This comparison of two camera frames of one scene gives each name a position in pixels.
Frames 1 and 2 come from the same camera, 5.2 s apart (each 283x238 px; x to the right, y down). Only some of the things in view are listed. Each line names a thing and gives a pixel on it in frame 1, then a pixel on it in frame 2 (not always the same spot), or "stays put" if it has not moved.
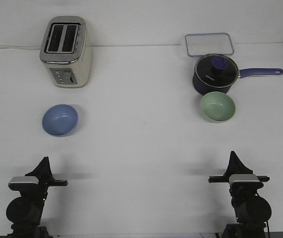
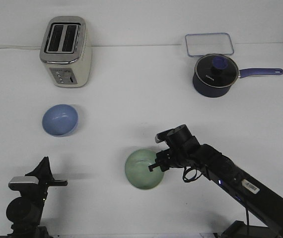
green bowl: x=218 y=107 → x=137 y=171
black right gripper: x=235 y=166 → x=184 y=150
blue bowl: x=59 y=120 stays put
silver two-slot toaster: x=65 y=50 stays put
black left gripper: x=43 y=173 stays put
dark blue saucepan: x=213 y=77 stays put
